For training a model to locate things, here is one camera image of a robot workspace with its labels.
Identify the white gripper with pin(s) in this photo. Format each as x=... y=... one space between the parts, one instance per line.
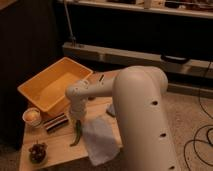
x=77 y=111

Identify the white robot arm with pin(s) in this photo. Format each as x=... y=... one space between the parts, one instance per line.
x=137 y=98

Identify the striped black red white block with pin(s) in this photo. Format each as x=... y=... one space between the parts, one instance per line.
x=54 y=123

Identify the blue sponge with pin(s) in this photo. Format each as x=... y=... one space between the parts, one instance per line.
x=111 y=111

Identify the light blue cloth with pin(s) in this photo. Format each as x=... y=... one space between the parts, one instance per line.
x=99 y=141

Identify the yellow plastic bin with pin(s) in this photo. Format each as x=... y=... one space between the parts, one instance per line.
x=46 y=90

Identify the white bowl with food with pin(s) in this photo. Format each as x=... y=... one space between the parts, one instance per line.
x=32 y=117

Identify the wooden table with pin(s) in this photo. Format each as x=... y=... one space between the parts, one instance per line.
x=58 y=143

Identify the metal pole stand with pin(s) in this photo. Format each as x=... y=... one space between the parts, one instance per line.
x=72 y=37

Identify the grey metal bench rail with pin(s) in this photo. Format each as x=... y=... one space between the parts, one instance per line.
x=125 y=57

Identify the black handle on rail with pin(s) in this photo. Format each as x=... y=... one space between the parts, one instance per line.
x=174 y=59

